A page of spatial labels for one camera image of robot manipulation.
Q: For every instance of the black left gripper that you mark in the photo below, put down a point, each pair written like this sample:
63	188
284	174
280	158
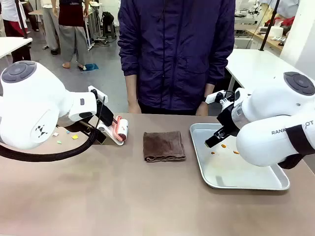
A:
107	116

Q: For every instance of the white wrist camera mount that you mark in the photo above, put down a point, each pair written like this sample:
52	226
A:
212	97
98	92

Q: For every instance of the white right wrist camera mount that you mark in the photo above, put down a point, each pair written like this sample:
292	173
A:
212	97

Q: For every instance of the silver metal tray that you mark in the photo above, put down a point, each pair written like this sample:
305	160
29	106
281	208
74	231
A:
233	172

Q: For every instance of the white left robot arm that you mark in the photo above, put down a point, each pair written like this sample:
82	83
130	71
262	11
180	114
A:
29	103

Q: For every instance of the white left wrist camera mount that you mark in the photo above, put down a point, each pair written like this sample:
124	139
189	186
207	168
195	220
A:
98	92

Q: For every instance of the large white side table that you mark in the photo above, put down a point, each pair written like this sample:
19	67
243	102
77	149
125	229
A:
256	64

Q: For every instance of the white pillar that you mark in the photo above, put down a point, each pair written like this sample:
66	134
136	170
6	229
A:
301	34

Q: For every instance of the large yellow paper scrap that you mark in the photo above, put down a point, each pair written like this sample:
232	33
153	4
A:
75	136

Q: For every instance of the black stool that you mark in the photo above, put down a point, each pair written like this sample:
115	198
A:
108	24

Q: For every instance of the brown towel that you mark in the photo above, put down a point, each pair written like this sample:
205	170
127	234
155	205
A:
163	146

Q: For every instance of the black stand pole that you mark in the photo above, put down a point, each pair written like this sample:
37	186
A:
269	24
23	19

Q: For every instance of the bystander in beige trousers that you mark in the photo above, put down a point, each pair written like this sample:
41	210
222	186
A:
52	29

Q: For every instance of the person's right forearm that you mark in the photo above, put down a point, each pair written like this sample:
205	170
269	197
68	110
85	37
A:
131	86

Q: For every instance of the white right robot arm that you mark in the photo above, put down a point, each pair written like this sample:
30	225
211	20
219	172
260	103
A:
268	105

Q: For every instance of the white background desk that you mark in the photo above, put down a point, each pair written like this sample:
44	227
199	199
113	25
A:
93	22

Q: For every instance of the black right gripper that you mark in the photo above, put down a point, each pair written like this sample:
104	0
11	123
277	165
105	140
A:
229	119

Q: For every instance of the wooden workbench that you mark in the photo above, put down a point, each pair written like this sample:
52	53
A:
267	38

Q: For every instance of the navy blue jacket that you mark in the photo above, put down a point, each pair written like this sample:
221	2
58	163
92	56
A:
174	54

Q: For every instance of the person's left hand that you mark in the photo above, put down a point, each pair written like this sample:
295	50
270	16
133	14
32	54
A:
202	108

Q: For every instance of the person's left forearm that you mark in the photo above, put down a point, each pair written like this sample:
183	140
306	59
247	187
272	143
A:
208	90

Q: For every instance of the small white side table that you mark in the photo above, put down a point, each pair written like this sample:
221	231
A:
12	45

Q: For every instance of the blue object on floor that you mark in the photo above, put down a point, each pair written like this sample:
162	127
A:
91	67

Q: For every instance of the person's right hand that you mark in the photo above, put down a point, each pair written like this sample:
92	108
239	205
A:
134	106

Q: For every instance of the bystander in red and white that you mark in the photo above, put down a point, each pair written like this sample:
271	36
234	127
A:
12	17

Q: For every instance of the bystander in grey trousers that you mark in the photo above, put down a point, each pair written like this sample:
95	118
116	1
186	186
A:
72	37

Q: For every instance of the white lint roller stand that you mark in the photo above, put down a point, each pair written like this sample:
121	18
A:
108	134

